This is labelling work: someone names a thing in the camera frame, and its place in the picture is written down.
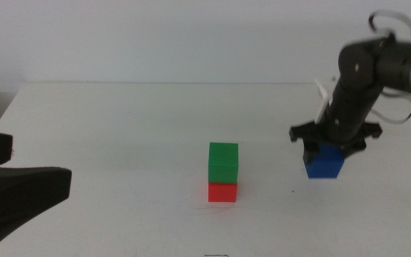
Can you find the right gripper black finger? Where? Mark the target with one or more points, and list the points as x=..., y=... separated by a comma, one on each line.
x=351, y=148
x=310, y=150

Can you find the blue cube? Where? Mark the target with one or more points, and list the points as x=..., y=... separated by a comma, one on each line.
x=325, y=166

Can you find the green cube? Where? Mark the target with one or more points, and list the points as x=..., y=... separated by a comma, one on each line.
x=223, y=164

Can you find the red cube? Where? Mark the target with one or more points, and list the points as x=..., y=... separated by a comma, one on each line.
x=222, y=192

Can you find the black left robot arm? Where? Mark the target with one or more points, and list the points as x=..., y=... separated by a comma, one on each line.
x=13, y=196

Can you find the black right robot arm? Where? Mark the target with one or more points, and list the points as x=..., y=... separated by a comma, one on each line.
x=355, y=93

